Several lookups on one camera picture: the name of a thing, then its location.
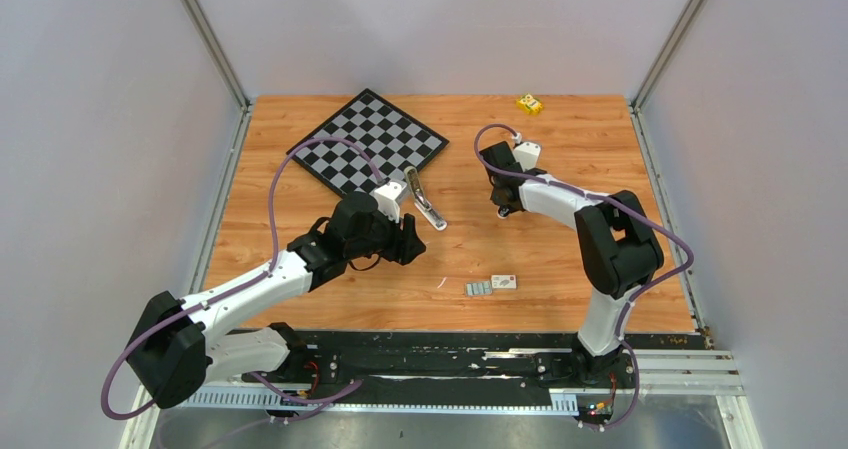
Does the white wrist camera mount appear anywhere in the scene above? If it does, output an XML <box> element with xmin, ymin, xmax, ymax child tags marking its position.
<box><xmin>370</xmin><ymin>179</ymin><xmax>409</xmax><ymax>223</ymax></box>
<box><xmin>512</xmin><ymin>141</ymin><xmax>541</xmax><ymax>172</ymax></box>

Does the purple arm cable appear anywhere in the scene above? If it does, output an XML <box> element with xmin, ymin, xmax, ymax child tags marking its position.
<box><xmin>472</xmin><ymin>123</ymin><xmax>696</xmax><ymax>430</ymax></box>
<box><xmin>100</xmin><ymin>137</ymin><xmax>391</xmax><ymax>423</ymax></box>

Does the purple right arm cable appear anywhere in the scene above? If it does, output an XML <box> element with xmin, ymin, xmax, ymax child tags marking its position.
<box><xmin>472</xmin><ymin>123</ymin><xmax>696</xmax><ymax>430</ymax></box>

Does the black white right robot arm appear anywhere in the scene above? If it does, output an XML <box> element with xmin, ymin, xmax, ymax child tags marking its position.
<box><xmin>478</xmin><ymin>142</ymin><xmax>664</xmax><ymax>387</ymax></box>

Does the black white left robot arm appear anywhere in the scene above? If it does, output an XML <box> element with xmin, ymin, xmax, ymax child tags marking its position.
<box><xmin>126</xmin><ymin>181</ymin><xmax>426</xmax><ymax>409</ymax></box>

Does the white staple box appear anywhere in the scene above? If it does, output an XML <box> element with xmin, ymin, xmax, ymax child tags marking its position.
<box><xmin>490</xmin><ymin>274</ymin><xmax>518</xmax><ymax>290</ymax></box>

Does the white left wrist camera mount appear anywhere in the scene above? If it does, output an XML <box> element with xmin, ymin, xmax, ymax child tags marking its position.
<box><xmin>370</xmin><ymin>179</ymin><xmax>409</xmax><ymax>223</ymax></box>

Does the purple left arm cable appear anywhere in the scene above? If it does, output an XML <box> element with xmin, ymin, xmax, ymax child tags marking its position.
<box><xmin>100</xmin><ymin>137</ymin><xmax>391</xmax><ymax>423</ymax></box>

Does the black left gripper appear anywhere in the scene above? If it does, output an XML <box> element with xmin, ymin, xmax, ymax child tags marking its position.
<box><xmin>346</xmin><ymin>202</ymin><xmax>426</xmax><ymax>265</ymax></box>

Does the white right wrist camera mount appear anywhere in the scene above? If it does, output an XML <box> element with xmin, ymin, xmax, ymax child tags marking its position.
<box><xmin>512</xmin><ymin>141</ymin><xmax>541</xmax><ymax>172</ymax></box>

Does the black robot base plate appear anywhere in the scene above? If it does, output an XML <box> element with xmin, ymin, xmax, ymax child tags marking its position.
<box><xmin>239</xmin><ymin>325</ymin><xmax>639</xmax><ymax>410</ymax></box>

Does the yellow printed small box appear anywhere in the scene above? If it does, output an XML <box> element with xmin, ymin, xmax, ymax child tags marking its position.
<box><xmin>516</xmin><ymin>94</ymin><xmax>544</xmax><ymax>116</ymax></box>

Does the black white chessboard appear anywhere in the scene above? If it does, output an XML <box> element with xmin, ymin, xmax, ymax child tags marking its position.
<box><xmin>293</xmin><ymin>89</ymin><xmax>449</xmax><ymax>197</ymax></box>

